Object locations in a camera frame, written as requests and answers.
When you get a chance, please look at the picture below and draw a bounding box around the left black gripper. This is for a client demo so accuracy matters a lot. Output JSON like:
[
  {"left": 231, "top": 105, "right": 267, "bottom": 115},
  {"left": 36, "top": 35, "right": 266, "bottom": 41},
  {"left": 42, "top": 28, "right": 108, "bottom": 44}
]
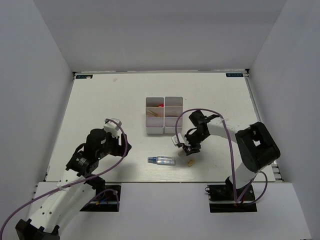
[{"left": 97, "top": 130, "right": 132, "bottom": 159}]

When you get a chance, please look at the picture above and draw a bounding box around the tan eraser block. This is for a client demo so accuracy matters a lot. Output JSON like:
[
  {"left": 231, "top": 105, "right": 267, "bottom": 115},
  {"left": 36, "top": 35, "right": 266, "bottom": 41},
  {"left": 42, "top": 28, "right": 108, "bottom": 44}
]
[{"left": 187, "top": 159, "right": 195, "bottom": 167}]

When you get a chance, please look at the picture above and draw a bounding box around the blue clear spray bottle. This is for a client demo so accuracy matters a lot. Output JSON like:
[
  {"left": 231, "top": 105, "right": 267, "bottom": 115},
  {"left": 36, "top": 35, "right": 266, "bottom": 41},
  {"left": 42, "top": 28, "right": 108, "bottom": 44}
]
[{"left": 147, "top": 156, "right": 176, "bottom": 166}]

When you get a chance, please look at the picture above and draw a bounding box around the grey eraser block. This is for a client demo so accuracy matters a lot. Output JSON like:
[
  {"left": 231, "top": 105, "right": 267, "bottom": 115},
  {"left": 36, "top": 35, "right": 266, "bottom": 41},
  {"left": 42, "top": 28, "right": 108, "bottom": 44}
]
[{"left": 178, "top": 150, "right": 186, "bottom": 158}]

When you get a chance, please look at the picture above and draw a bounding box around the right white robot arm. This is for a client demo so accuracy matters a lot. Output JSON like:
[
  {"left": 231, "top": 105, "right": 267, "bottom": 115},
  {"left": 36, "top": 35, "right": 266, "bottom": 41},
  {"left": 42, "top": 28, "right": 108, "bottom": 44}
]
[{"left": 172, "top": 108, "right": 281, "bottom": 200}]

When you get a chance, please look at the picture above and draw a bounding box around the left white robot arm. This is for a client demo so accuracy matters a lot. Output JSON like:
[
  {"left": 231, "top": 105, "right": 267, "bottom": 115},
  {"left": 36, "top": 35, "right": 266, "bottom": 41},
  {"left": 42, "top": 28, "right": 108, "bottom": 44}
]
[{"left": 15, "top": 121, "right": 131, "bottom": 240}]

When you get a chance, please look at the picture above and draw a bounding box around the right white compartment organizer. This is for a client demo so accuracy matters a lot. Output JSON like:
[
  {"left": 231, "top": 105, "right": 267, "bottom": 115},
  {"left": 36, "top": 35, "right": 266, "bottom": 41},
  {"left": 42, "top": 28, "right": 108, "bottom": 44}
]
[{"left": 164, "top": 96, "right": 184, "bottom": 134}]

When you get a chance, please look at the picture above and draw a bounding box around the white compartment organizer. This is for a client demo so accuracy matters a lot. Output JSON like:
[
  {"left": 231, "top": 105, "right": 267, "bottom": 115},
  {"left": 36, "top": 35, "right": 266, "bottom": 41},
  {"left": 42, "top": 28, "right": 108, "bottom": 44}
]
[
  {"left": 145, "top": 96, "right": 165, "bottom": 135},
  {"left": 164, "top": 96, "right": 184, "bottom": 134}
]

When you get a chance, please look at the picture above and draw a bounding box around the left white compartment organizer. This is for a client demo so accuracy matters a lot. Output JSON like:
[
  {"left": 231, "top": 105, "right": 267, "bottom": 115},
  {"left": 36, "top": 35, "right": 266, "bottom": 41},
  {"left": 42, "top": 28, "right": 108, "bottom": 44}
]
[{"left": 145, "top": 96, "right": 165, "bottom": 135}]

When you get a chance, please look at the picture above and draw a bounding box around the right blue table label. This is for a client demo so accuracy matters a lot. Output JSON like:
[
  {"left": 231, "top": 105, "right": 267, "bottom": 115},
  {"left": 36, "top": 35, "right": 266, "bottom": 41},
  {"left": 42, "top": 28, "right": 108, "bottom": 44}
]
[{"left": 225, "top": 72, "right": 244, "bottom": 78}]

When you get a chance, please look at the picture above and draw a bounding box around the blue table label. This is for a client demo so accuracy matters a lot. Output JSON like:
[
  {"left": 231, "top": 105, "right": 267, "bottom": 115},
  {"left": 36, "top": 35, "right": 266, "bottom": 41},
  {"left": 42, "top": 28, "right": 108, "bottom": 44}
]
[
  {"left": 75, "top": 74, "right": 93, "bottom": 79},
  {"left": 225, "top": 72, "right": 244, "bottom": 78}
]

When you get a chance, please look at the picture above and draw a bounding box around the left blue table label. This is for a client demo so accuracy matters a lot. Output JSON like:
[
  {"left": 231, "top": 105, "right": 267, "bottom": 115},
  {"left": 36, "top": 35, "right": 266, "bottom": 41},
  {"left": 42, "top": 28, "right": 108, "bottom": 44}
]
[{"left": 75, "top": 74, "right": 93, "bottom": 79}]

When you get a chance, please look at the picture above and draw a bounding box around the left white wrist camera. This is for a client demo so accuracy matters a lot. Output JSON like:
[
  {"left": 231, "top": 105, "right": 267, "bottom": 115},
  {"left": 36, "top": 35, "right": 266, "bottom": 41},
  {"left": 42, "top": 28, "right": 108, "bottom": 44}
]
[{"left": 103, "top": 118, "right": 122, "bottom": 139}]

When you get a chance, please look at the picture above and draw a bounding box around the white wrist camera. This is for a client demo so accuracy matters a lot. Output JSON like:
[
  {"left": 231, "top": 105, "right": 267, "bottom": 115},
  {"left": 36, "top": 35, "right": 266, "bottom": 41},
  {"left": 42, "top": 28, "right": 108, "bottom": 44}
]
[
  {"left": 103, "top": 118, "right": 122, "bottom": 139},
  {"left": 171, "top": 133, "right": 188, "bottom": 148}
]

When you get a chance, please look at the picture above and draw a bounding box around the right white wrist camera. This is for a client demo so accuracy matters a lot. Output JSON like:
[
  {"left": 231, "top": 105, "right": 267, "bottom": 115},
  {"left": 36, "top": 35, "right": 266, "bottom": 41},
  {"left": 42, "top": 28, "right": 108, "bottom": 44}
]
[{"left": 171, "top": 133, "right": 188, "bottom": 148}]

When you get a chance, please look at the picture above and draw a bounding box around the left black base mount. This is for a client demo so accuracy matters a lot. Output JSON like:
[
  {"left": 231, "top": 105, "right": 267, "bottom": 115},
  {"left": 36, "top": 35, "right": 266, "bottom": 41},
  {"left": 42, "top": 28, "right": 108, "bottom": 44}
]
[{"left": 80, "top": 184, "right": 122, "bottom": 213}]

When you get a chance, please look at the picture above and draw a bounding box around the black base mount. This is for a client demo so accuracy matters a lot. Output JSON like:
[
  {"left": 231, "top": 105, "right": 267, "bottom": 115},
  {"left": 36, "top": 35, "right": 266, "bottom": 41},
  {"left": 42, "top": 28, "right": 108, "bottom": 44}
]
[
  {"left": 204, "top": 184, "right": 258, "bottom": 213},
  {"left": 80, "top": 184, "right": 122, "bottom": 213}
]

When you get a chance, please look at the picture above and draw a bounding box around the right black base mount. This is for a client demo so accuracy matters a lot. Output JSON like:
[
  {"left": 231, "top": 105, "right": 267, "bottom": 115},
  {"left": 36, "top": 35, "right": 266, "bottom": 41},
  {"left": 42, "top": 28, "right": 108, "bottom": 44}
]
[{"left": 204, "top": 184, "right": 258, "bottom": 213}]

